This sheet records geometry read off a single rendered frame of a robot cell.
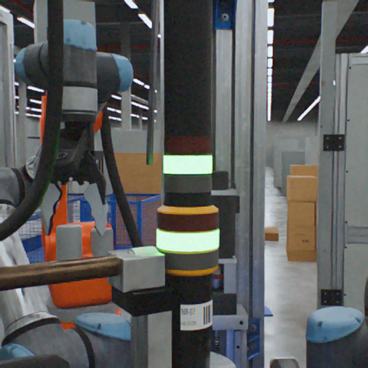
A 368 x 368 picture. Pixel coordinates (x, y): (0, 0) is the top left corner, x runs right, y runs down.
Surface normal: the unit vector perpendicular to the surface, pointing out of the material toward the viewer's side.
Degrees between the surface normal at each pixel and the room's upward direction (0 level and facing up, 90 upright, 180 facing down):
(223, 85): 90
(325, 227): 90
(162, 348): 90
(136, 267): 90
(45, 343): 47
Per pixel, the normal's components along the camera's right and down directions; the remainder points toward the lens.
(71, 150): -0.10, -0.80
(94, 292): 0.32, 0.07
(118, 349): 0.66, 0.03
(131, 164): -0.15, 0.07
